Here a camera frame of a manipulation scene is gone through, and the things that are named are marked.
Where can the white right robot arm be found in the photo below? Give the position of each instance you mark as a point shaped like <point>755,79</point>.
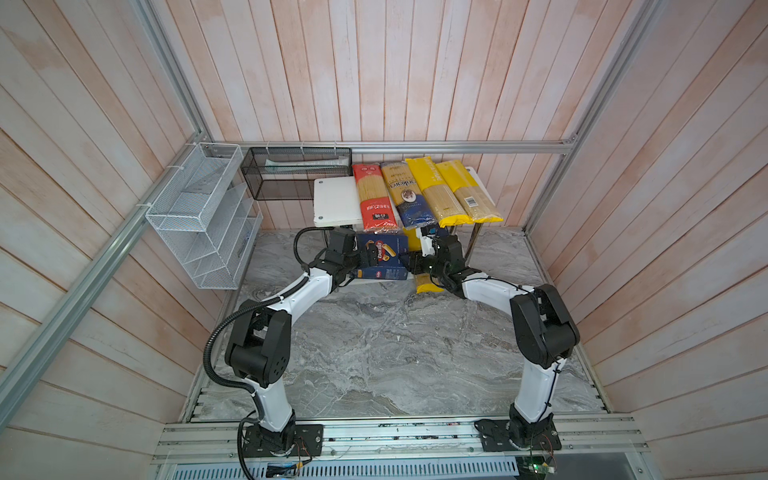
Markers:
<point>545,334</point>

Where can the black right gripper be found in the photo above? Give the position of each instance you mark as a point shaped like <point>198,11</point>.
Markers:
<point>414,262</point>

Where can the yellow clear spaghetti bag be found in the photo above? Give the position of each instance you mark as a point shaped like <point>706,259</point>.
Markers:
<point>439,196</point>

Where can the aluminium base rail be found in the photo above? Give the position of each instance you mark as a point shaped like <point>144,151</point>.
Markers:
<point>581,446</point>

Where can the dark blue pasta box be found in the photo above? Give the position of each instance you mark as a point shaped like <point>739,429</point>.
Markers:
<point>389,248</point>

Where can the black mesh wall basket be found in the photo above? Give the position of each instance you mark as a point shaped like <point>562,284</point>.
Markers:
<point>288,173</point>

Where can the red spaghetti bag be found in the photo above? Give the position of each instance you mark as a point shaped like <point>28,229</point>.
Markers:
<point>374,199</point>

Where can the blue yellow spaghetti bag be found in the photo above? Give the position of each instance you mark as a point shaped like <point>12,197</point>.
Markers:
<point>407,196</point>

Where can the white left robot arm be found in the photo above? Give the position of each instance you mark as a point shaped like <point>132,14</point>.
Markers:
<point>250,350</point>

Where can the aluminium frame rail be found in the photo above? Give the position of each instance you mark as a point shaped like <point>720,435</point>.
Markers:
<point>427,147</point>

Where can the yellow Pastati spaghetti bag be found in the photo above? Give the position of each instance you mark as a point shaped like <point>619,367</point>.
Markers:
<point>422,281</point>

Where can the white wire mesh rack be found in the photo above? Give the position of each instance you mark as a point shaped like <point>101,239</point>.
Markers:
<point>206,218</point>

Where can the white two-tier metal shelf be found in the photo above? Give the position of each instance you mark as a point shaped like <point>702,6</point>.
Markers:
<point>336,203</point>

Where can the yellow barcode spaghetti bag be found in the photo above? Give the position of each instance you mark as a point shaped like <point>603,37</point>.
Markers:
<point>472,197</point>

